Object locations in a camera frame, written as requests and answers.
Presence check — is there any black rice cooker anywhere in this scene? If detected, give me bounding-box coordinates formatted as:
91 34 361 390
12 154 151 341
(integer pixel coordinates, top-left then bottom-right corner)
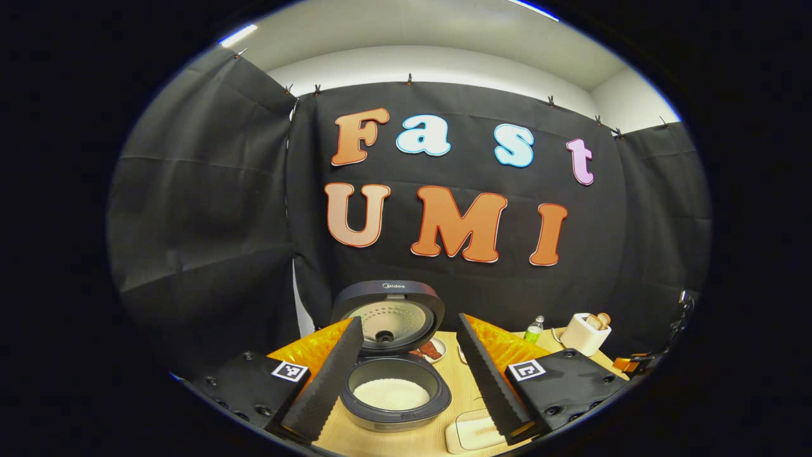
331 280 453 433

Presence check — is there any white toaster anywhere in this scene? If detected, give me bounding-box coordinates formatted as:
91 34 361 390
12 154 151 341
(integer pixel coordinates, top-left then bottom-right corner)
560 313 613 357

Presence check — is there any row of black cloth clips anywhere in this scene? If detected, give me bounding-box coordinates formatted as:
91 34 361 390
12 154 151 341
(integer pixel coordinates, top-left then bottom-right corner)
233 48 670 139

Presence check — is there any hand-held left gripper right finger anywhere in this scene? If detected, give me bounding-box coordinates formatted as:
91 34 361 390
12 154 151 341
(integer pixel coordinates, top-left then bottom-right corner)
455 312 629 446

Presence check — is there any black backdrop cloth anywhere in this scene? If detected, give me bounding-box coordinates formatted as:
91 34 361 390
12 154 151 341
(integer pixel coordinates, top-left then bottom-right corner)
107 48 712 381

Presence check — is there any ceiling light panel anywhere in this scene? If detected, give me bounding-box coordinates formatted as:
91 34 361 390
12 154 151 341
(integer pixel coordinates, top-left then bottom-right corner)
218 23 259 48

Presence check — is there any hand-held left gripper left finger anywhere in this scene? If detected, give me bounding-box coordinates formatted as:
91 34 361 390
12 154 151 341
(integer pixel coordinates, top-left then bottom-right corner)
190 316 366 446

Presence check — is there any round white plate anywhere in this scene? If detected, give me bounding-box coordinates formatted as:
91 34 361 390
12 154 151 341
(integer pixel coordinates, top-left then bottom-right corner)
414 336 448 365

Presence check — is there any clear rice container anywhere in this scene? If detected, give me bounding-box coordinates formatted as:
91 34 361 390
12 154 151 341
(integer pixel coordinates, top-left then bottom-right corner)
443 408 509 456

